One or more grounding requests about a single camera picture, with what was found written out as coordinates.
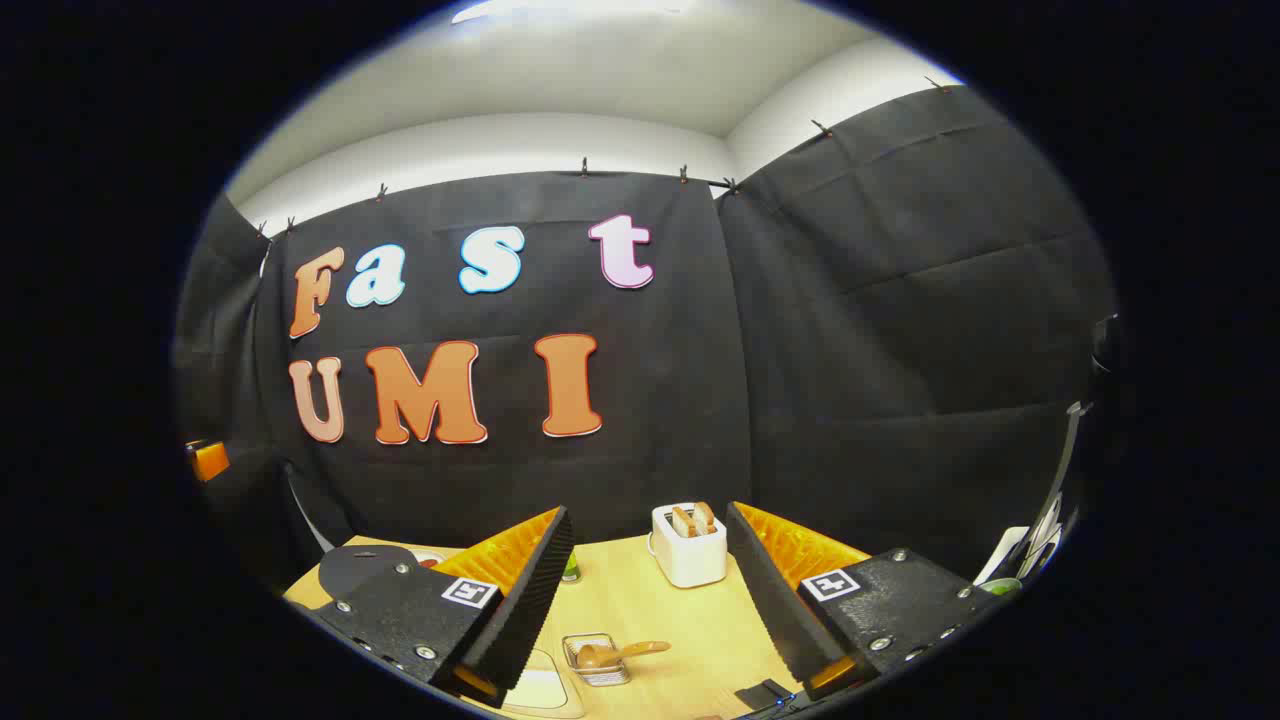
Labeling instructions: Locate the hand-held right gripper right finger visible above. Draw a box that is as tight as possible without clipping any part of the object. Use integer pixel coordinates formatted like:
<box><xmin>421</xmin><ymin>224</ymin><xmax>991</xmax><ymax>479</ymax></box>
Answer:
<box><xmin>725</xmin><ymin>501</ymin><xmax>1001</xmax><ymax>701</ymax></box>

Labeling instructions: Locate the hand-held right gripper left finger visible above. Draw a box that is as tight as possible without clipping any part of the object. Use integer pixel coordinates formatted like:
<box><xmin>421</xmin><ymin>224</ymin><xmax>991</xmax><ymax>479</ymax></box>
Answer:
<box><xmin>312</xmin><ymin>505</ymin><xmax>576</xmax><ymax>709</ymax></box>

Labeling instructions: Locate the wooden spoon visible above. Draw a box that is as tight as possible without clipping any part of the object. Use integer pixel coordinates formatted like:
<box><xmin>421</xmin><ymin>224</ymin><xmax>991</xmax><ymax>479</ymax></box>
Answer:
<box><xmin>576</xmin><ymin>641</ymin><xmax>672</xmax><ymax>671</ymax></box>

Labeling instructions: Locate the dark grey rice cooker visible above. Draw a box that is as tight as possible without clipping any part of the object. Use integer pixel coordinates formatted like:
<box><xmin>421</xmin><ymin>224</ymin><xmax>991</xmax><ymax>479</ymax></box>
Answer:
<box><xmin>318</xmin><ymin>545</ymin><xmax>421</xmax><ymax>601</ymax></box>

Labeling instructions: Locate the white toaster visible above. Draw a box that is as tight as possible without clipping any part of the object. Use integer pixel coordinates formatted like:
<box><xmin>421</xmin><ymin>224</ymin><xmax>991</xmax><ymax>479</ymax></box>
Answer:
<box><xmin>650</xmin><ymin>502</ymin><xmax>728</xmax><ymax>589</ymax></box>

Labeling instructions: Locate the small black box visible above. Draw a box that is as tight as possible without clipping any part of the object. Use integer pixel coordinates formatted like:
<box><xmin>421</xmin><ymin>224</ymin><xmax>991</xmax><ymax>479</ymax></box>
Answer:
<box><xmin>735</xmin><ymin>679</ymin><xmax>801</xmax><ymax>713</ymax></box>

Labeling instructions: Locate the black backdrop cloth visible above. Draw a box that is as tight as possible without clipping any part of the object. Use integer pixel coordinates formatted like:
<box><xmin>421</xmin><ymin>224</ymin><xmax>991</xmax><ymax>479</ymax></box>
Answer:
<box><xmin>172</xmin><ymin>85</ymin><xmax>1119</xmax><ymax>601</ymax></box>

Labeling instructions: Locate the ceiling light panel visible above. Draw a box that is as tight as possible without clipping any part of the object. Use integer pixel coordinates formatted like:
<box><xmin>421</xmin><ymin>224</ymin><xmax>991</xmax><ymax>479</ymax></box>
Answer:
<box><xmin>450</xmin><ymin>0</ymin><xmax>691</xmax><ymax>25</ymax></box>

